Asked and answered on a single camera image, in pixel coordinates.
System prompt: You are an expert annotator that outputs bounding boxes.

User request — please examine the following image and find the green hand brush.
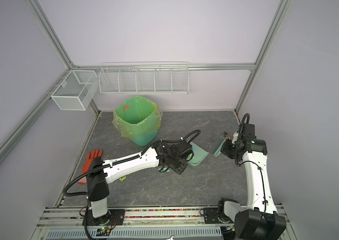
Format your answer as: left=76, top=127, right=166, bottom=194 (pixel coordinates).
left=213, top=138, right=225, bottom=157

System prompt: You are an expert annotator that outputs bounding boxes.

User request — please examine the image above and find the small white mesh basket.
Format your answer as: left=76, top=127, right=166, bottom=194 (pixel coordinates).
left=51, top=70, right=99, bottom=111

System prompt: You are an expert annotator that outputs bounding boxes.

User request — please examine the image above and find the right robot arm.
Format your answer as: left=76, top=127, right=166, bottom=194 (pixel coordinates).
left=218, top=123, right=286, bottom=240

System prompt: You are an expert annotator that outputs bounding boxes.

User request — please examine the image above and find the red rubber glove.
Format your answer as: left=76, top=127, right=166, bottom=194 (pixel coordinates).
left=82, top=150, right=103, bottom=174

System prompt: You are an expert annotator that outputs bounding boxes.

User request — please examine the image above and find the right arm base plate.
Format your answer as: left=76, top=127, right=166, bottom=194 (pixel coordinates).
left=199, top=207, right=226, bottom=224

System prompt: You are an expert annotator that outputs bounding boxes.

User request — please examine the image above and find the green blue scrap cluster front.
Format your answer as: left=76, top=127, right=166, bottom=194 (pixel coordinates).
left=159, top=168, right=170, bottom=173

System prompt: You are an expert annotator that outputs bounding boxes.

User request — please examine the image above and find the aluminium front rail frame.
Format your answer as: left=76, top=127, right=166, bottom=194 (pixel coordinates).
left=32, top=206, right=235, bottom=240

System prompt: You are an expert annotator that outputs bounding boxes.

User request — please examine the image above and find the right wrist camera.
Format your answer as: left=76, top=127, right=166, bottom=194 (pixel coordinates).
left=232, top=132, right=239, bottom=144

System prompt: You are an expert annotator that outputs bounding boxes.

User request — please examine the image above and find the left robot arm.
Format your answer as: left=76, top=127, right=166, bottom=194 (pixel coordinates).
left=63, top=139, right=194, bottom=219

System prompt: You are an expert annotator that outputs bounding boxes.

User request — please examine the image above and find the long white wire basket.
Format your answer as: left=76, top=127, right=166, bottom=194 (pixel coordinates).
left=98, top=62, right=189, bottom=95

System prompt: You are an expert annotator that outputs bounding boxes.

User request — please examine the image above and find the green plastic dustpan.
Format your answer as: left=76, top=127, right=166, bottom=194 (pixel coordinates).
left=187, top=142, right=209, bottom=166

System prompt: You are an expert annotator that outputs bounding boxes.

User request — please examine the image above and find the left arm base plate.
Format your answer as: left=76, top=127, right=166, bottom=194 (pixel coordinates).
left=83, top=209, right=126, bottom=226

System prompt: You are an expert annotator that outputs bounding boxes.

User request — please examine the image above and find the green trash bin with bag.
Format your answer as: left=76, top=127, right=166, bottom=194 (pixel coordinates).
left=113, top=96, right=163, bottom=147

